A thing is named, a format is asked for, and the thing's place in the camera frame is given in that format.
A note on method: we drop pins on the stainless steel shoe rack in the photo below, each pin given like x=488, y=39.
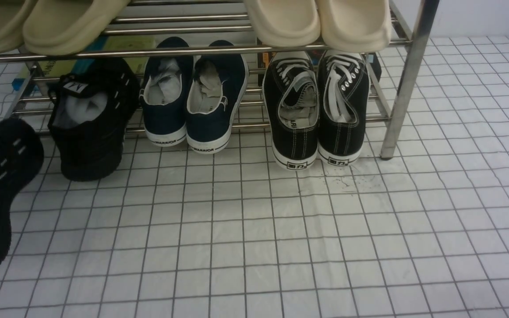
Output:
x=121, y=28

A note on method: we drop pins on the black laced canvas sneaker, left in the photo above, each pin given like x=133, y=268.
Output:
x=291, y=98

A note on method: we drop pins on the black laced canvas sneaker, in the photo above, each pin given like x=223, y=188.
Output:
x=291, y=98
x=343, y=84

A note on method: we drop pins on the navy canvas sneaker, right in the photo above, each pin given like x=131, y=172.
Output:
x=219, y=82

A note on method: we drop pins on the navy canvas sneaker, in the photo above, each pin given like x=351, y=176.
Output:
x=219, y=82
x=163, y=94

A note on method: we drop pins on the navy canvas sneaker, left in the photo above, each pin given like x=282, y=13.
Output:
x=163, y=94

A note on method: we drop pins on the black laced canvas sneaker, right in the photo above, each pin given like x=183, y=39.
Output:
x=343, y=84

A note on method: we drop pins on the cream foam slide, left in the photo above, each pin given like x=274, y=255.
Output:
x=284, y=23

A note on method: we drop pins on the cream foam slide, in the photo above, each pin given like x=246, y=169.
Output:
x=284, y=23
x=355, y=26

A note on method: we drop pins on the cream foam slide, right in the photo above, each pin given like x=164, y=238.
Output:
x=355, y=26

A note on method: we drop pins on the olive foam slide, inner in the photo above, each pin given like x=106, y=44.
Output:
x=64, y=27

